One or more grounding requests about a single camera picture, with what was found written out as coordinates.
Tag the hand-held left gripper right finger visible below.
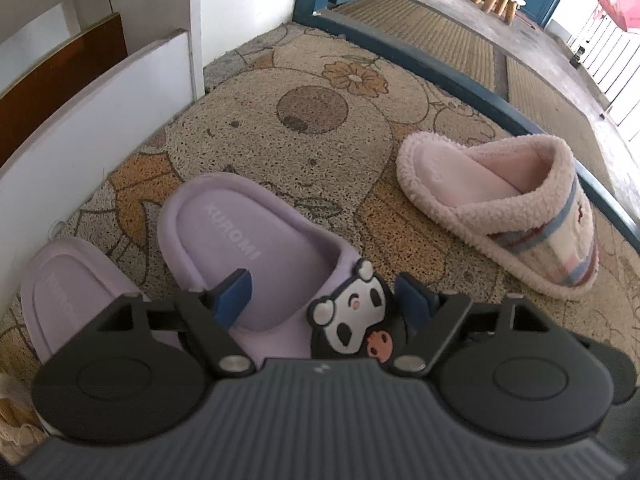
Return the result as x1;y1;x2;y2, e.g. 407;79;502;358
390;272;547;378

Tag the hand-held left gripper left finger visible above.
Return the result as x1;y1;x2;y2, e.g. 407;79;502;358
97;269;253;378

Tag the purple slide slipper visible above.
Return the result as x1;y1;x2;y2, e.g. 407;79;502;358
20;238;186;361
157;172;396;363

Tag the pink plaid plush slipper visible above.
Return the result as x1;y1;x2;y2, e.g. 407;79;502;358
396;131;600;297

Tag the white shoe cabinet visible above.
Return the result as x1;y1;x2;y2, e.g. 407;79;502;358
0;0;298;313

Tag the cream bow fluffy slipper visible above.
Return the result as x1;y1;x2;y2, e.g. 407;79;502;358
0;372;48;448

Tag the printed cartoon doormat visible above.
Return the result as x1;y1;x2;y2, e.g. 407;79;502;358
0;22;640;411

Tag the woven straw mat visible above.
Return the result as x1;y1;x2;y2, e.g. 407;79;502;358
332;0;613;126

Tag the white railing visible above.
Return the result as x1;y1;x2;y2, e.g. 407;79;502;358
570;0;640;126

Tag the pink umbrella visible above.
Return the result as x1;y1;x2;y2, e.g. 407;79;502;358
597;0;640;33

